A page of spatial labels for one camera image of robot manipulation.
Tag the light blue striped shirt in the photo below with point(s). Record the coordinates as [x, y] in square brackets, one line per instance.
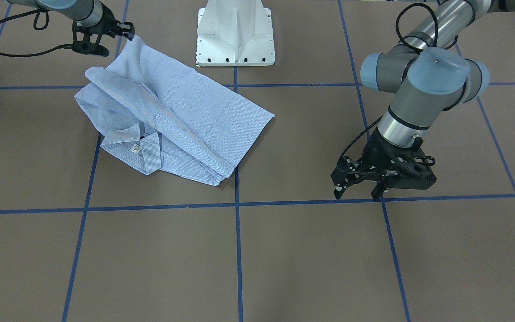
[157, 114]

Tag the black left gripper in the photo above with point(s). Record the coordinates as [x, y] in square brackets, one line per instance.
[377, 150]

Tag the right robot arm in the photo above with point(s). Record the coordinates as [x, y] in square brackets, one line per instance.
[91, 20]

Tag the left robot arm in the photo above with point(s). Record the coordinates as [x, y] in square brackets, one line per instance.
[426, 79]

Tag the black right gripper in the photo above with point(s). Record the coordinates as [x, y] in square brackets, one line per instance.
[109, 22]

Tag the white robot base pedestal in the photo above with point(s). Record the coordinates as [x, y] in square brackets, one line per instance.
[235, 33]

